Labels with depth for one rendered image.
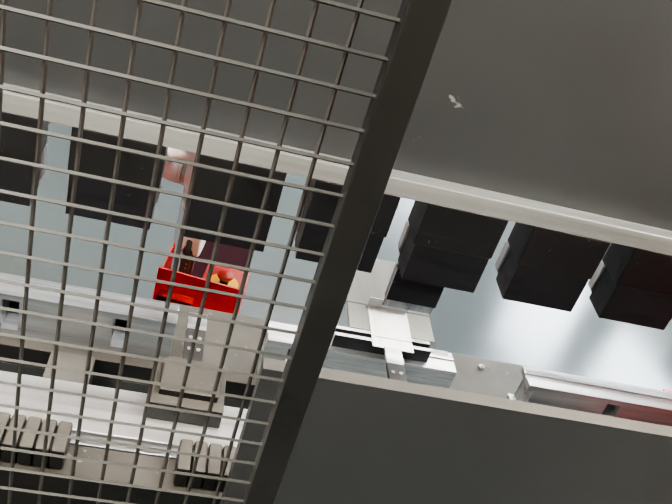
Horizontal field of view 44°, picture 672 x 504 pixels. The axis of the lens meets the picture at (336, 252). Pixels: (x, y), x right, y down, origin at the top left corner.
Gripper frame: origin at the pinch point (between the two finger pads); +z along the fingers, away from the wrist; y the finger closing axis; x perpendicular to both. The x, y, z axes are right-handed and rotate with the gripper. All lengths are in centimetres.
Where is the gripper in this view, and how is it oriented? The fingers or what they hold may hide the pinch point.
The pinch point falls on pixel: (186, 264)
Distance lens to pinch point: 203.7
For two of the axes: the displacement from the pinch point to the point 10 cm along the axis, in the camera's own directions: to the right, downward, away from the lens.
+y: 0.7, -4.7, 8.8
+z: -2.7, 8.4, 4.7
